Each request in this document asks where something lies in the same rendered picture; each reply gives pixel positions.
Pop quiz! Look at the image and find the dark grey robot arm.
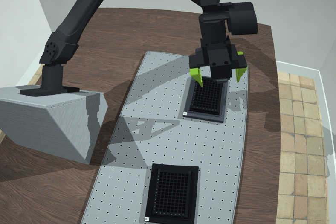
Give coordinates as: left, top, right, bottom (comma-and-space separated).
20, 0, 258, 97

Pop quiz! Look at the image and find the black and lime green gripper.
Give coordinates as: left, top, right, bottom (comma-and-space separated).
189, 36, 247, 87

